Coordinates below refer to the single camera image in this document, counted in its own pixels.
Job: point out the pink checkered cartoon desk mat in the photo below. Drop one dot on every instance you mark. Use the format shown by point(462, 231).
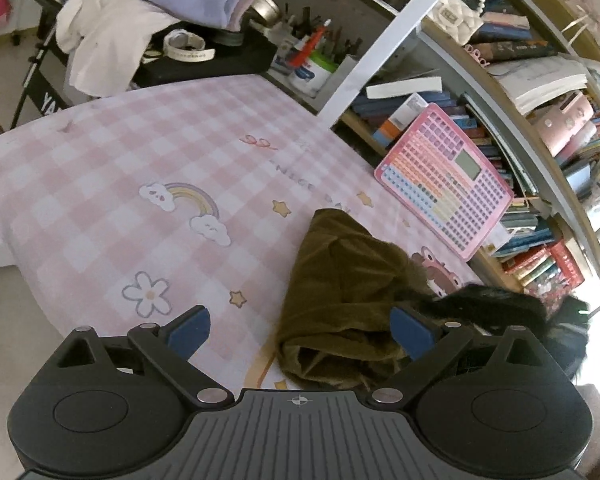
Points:
point(130, 160)

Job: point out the white pen cup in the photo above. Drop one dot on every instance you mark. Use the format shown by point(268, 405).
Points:
point(312, 77)

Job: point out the pink hair clip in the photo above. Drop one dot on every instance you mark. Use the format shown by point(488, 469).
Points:
point(476, 55)

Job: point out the white orange booklet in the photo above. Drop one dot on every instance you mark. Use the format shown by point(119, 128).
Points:
point(405, 112)

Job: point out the row of colourful thin books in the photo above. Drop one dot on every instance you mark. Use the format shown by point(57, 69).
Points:
point(525, 245)

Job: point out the black case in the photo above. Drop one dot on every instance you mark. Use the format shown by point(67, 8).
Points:
point(220, 65)

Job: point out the black folding stand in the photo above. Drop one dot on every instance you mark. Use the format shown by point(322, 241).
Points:
point(45, 95)

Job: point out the pile of books and papers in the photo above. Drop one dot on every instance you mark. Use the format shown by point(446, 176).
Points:
point(540, 75)

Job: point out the olive brown pants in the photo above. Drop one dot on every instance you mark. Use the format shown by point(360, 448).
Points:
point(340, 280)

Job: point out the white garment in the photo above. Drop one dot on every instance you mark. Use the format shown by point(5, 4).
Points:
point(105, 35)

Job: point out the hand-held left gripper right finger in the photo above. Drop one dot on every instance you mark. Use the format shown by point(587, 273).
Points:
point(412, 332)

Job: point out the red white marker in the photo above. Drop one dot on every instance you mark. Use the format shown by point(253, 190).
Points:
point(310, 45)

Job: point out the white wristwatch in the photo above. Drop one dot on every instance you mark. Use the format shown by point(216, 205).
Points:
point(185, 52)

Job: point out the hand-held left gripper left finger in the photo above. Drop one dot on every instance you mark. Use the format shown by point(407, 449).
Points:
point(190, 332)

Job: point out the metal bowl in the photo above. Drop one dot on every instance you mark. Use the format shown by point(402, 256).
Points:
point(266, 10)

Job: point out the white quilted handbag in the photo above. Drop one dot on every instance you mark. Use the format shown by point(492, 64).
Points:
point(455, 20)

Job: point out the pink case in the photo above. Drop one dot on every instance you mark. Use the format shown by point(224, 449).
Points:
point(565, 122)

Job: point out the leaning white edged book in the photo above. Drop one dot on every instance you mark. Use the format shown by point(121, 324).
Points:
point(405, 87)

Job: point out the pink learning tablet toy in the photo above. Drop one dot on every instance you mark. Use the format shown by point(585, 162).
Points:
point(440, 180)

